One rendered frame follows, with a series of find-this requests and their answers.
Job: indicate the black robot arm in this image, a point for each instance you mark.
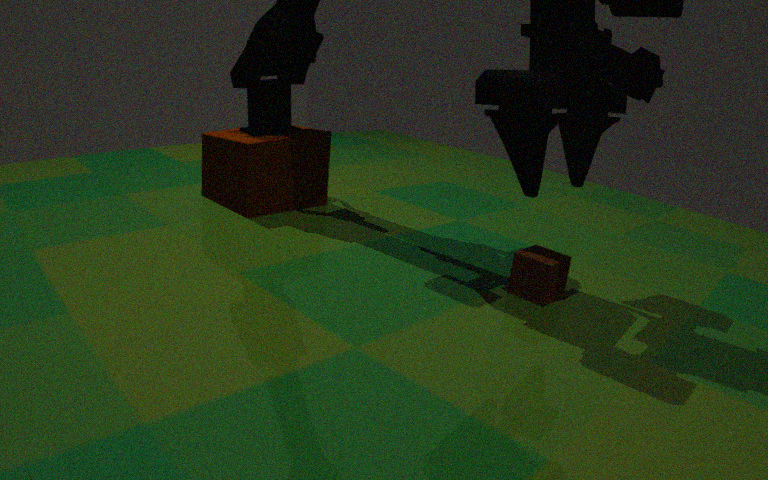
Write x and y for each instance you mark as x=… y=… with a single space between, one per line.
x=284 y=42

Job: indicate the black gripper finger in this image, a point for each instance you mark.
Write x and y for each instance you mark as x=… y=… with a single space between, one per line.
x=580 y=134
x=524 y=136

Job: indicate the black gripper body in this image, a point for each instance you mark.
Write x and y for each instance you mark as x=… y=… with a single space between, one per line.
x=548 y=84

